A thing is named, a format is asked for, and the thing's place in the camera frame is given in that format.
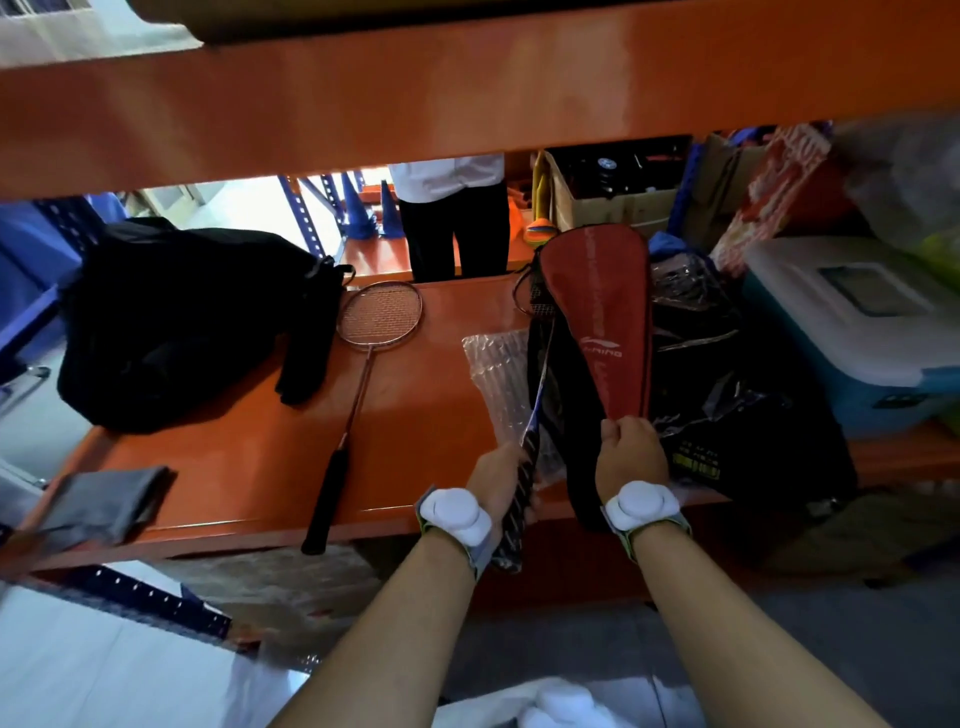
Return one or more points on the person's right forearm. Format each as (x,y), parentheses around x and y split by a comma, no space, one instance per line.
(735,637)

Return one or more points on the person's left thumb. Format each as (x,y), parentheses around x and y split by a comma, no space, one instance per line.
(523,459)

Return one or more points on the brown cardboard box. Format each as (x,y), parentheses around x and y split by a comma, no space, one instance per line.
(607,210)

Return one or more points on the black fabric bag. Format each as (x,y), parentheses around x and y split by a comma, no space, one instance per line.
(172,322)

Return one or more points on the white garment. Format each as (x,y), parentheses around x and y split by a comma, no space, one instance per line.
(562,705)

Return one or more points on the copper frame badminton racket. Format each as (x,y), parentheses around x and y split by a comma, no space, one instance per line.
(326,502)

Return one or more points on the black plastic bag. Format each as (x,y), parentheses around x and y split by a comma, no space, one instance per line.
(720,390)

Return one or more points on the red badminton racket cover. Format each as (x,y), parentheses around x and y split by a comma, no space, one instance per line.
(600,300)

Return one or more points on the clear plastic bag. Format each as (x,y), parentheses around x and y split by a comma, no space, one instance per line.
(900,187)

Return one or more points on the white right wrist tracker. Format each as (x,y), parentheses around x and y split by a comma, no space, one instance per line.
(641,504)

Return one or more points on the white wrist tracker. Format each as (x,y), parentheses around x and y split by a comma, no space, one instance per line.
(454,516)
(641,504)

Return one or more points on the stack of coloured disc cones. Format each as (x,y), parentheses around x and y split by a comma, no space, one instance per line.
(540,234)

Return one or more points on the orange metal shelf rack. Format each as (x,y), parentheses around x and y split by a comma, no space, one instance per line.
(450,90)

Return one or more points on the flat brown cardboard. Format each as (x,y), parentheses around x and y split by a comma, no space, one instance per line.
(712,187)

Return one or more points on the red white packet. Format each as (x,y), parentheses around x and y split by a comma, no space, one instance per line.
(780,187)

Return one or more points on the blue shaft badminton racket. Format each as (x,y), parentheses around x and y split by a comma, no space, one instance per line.
(516,541)

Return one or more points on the person's left hand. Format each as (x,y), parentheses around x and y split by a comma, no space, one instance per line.
(495,484)

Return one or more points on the person's right thumb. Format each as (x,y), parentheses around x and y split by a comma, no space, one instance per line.
(608,433)

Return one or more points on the blue perforated rack upright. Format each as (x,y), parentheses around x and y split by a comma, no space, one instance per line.
(304,214)
(142,600)

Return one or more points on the white left wrist tracker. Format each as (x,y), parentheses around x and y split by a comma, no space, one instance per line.
(454,516)

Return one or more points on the clear bubble wrap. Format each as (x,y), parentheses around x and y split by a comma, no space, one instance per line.
(499,382)

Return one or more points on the blue white cooler box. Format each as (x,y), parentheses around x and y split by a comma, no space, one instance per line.
(862,375)

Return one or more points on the blue training cone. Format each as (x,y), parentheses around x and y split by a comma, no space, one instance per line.
(390,217)
(357,214)

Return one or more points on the grey folded cloth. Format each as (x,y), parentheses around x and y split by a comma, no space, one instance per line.
(97,506)

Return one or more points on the person's right hand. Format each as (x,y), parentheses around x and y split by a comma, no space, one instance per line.
(631,457)

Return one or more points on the person's left forearm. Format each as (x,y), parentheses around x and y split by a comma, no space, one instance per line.
(390,645)

